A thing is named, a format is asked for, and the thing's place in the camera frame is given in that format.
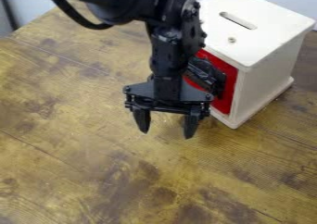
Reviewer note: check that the white wooden box cabinet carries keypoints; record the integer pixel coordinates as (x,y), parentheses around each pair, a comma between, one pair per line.
(256,37)

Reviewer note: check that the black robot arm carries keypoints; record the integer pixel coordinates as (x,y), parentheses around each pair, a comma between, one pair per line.
(167,17)

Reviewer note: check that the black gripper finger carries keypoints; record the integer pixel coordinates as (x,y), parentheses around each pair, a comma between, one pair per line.
(191,122)
(141,117)

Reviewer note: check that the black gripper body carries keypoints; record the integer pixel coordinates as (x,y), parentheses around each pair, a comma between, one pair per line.
(164,93)

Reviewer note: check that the dark pole at left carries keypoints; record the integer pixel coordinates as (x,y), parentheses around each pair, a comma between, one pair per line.
(12,23)

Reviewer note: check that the red wooden drawer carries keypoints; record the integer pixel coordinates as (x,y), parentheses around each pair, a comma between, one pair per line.
(222,104)

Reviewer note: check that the black metal drawer handle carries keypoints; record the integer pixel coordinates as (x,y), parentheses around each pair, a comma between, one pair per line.
(203,76)

